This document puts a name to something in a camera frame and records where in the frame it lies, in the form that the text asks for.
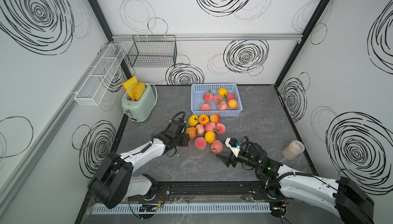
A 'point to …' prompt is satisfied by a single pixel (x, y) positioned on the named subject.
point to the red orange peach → (222, 106)
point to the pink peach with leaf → (221, 127)
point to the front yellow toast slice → (139, 90)
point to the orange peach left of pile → (192, 132)
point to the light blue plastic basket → (197, 94)
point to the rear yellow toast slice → (129, 84)
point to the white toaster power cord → (148, 84)
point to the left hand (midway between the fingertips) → (185, 138)
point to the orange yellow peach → (232, 103)
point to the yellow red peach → (203, 119)
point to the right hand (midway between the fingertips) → (220, 149)
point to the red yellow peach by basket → (214, 117)
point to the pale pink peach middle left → (200, 129)
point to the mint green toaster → (139, 110)
